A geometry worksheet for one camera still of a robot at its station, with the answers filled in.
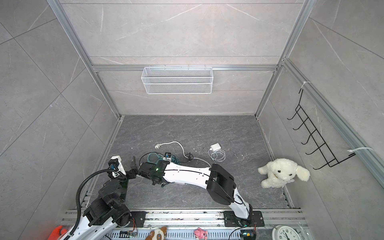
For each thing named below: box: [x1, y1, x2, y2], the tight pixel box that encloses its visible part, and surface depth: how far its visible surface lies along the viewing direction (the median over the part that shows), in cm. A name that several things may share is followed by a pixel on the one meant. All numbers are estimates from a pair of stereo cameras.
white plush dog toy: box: [257, 158, 311, 189], surface depth 73 cm
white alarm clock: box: [271, 224, 302, 240], surface depth 68 cm
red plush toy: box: [47, 225, 68, 240], surface depth 70 cm
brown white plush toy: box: [145, 226, 167, 240], surface depth 69 cm
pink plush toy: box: [194, 227, 208, 240], surface depth 69 cm
